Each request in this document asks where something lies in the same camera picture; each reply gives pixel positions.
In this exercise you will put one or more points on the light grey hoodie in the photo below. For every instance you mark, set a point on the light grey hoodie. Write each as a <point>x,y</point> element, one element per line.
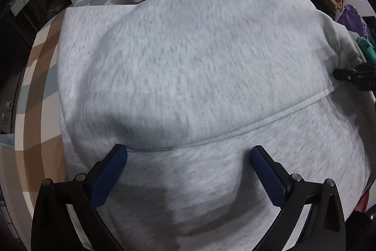
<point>194,68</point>

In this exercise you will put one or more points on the checkered blanket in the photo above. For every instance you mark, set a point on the checkered blanket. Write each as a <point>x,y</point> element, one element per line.
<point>38,92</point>

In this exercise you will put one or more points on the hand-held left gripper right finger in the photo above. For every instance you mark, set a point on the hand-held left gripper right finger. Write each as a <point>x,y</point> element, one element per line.
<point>267,177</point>

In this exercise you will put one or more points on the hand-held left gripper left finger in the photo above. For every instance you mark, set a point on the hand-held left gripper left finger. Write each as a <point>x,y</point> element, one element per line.
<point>109,177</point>

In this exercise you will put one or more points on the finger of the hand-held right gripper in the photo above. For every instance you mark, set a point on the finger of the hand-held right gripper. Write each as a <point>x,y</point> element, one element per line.
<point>346,75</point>

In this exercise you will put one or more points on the purple bag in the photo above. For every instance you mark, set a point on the purple bag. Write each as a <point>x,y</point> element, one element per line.
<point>352,20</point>

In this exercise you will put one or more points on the teal cloth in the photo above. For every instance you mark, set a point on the teal cloth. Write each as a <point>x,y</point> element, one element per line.
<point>367,49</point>

